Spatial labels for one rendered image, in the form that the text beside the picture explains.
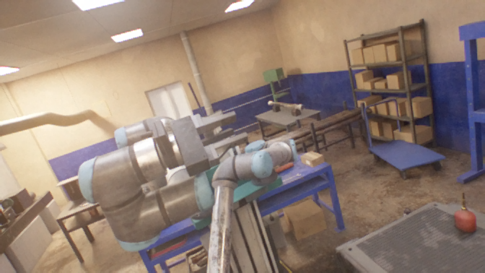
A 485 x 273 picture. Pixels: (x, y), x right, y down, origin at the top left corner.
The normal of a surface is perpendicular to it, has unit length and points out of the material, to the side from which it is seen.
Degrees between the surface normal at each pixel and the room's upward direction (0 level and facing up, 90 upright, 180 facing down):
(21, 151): 90
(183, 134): 41
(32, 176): 90
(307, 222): 90
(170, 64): 90
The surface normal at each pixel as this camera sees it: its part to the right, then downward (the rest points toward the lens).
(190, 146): -0.05, -0.58
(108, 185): 0.23, 0.20
